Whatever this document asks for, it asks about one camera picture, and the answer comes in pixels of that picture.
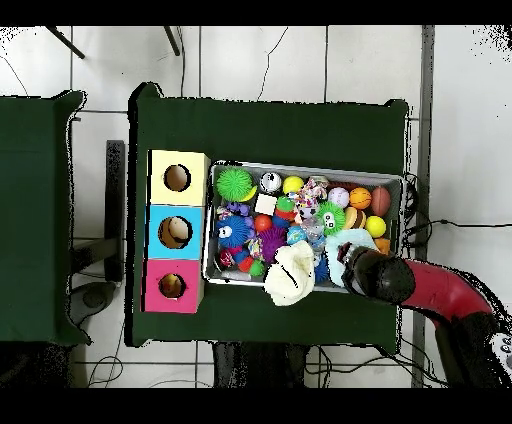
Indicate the white baseball toy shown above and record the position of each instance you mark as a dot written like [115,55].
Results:
[338,198]

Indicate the black tripod leg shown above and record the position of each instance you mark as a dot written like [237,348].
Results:
[64,42]
[172,40]

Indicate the mint green cloth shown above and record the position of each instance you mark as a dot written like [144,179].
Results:
[348,238]

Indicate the dark blue spiky ball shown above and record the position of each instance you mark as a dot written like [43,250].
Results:
[234,232]

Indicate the black flat panel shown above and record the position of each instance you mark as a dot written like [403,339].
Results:
[115,200]

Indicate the orange basketball toy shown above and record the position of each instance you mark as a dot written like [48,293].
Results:
[361,198]

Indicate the pale yellow cloth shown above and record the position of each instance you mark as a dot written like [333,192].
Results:
[290,276]

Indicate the plain green spiky ball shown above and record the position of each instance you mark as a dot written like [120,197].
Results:
[234,184]

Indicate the purple spiky toy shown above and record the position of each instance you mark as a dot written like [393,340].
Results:
[272,242]

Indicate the dark green side table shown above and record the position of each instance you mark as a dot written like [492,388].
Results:
[48,200]

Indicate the brown rubber ball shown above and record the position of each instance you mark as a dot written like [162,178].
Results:
[381,201]

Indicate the wooden box three holes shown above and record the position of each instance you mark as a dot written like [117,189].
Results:
[174,208]

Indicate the small silver can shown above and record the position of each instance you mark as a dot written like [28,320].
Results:
[270,182]

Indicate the yellow ball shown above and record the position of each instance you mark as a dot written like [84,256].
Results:
[293,184]
[375,226]

